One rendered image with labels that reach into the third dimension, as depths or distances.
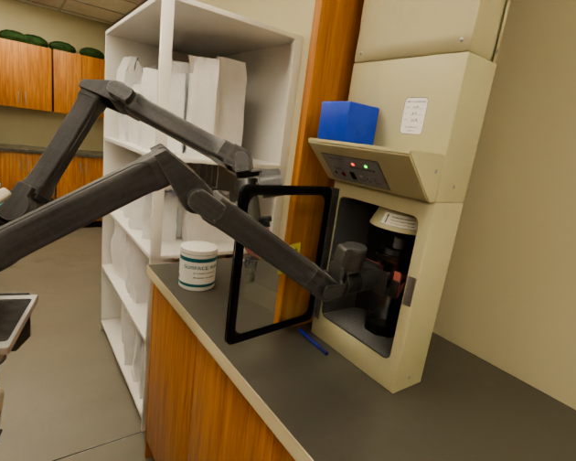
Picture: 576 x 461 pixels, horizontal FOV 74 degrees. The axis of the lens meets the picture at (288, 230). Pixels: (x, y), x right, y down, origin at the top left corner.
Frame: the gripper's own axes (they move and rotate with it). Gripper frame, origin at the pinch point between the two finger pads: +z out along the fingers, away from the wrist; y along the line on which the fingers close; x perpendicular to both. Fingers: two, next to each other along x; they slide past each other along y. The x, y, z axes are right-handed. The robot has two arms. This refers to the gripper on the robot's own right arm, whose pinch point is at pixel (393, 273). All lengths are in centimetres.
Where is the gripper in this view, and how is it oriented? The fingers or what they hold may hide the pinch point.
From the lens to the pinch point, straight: 108.8
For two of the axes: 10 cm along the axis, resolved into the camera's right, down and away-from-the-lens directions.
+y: -5.7, -2.6, 7.8
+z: 8.2, -0.7, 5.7
